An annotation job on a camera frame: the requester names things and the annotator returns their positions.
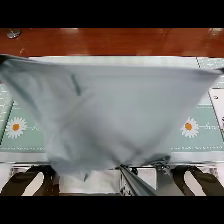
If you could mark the grey shirt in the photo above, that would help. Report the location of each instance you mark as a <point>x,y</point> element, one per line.
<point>113,113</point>

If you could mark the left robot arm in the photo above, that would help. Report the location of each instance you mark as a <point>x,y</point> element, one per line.
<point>13,181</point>

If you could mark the small silver round object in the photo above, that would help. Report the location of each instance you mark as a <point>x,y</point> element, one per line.
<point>13,33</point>

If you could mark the silver frame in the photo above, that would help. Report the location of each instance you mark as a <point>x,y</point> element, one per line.
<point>140,186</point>

